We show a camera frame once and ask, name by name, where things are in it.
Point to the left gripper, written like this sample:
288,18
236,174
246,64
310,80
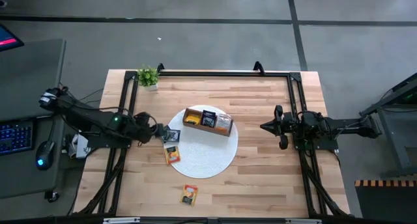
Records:
145,128

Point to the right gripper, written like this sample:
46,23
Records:
286,126

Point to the dark blue blackcurrant tea packet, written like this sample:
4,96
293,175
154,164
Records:
165,137
175,136
208,119

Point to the orange peach tea packet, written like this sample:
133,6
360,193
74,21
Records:
172,154
193,119
189,194

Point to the wooden three-compartment tea box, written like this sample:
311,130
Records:
202,127

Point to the white orange tea packet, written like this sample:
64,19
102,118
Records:
225,118
223,126

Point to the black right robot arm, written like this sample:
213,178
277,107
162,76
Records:
345,128

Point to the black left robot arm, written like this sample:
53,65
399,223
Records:
91,118

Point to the white round woven placemat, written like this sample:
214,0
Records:
205,155

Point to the small green potted plant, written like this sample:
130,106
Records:
148,77

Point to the white box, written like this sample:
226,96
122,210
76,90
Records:
79,149

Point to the black computer mouse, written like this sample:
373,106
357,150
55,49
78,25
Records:
45,154

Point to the black metal stand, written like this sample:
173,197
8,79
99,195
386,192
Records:
389,146

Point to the black desk caster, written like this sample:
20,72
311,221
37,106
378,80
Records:
52,196

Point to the black box orange striped edge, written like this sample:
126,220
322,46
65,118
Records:
384,201

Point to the grey computer desk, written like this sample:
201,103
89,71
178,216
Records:
29,71

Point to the backlit black keyboard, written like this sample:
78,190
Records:
16,137

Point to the computer monitor pink stripe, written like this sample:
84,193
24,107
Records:
8,38

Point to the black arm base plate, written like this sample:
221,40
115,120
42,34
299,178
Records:
104,145
330,145

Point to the black metal table frame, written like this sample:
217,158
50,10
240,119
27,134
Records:
228,74

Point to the silver frame bracket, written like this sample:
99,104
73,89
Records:
122,220
303,221

